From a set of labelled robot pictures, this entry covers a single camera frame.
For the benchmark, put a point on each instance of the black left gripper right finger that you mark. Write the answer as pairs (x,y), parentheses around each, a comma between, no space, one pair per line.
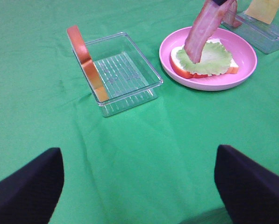
(249,191)

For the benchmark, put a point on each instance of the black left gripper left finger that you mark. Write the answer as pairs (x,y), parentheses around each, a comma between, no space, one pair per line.
(30,194)

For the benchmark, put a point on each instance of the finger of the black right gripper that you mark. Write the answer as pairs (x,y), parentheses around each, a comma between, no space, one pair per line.
(219,2)

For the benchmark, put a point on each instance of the bacon strip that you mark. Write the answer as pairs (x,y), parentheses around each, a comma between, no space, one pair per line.
(230,16)
(206,23)

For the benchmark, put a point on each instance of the yellow cheese slice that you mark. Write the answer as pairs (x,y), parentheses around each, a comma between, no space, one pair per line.
(263,10)

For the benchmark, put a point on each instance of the green lettuce leaf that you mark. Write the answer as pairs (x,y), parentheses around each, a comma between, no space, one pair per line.
(215,60)

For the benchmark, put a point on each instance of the bread slice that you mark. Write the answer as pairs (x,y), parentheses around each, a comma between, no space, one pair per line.
(233,69)
(87,64)

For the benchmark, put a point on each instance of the pink round plate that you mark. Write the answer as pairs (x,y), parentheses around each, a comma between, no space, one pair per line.
(242,52)

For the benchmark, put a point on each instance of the clear right plastic tray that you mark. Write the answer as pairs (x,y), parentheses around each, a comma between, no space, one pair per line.
(264,37)

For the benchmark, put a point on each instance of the clear plastic tray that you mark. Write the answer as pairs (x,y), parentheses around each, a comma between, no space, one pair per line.
(264,37)
(128,79)

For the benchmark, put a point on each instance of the green tablecloth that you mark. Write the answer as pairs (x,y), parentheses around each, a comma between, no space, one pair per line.
(152,164)

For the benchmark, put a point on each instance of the clear left plastic tray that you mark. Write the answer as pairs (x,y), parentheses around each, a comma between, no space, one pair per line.
(128,79)

